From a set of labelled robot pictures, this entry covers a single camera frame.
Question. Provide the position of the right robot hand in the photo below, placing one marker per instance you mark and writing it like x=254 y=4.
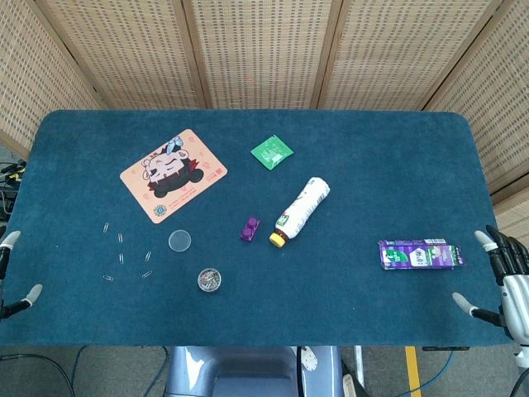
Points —
x=514 y=297

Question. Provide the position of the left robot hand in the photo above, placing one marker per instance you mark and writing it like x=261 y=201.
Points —
x=5 y=264

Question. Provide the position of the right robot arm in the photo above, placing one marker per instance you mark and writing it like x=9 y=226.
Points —
x=521 y=351

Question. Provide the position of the clear round plastic lid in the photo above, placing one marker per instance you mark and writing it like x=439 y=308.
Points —
x=179 y=240

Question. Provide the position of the clear jar of paper clips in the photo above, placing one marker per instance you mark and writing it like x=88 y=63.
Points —
x=209 y=280

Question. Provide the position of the flattened purple milk carton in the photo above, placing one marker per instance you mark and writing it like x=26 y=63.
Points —
x=413 y=254

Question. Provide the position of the white table leg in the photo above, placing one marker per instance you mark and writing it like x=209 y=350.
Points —
x=358 y=364

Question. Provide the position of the teal blue table cloth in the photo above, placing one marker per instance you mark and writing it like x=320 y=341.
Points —
x=330 y=289

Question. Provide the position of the orange cartoon mouse pad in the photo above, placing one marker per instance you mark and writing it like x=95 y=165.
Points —
x=173 y=175

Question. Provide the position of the woven bamboo screen panel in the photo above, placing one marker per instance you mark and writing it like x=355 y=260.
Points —
x=500 y=103
x=132 y=54
x=264 y=54
x=405 y=54
x=33 y=74

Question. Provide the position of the white bottle yellow cap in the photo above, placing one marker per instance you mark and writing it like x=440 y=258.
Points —
x=303 y=207

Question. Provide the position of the purple toy brick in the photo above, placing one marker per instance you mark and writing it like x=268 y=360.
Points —
x=250 y=229

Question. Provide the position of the blue grey robot torso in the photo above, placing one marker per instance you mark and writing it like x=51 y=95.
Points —
x=248 y=372

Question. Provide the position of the green sachet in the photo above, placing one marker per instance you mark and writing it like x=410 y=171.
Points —
x=271 y=152

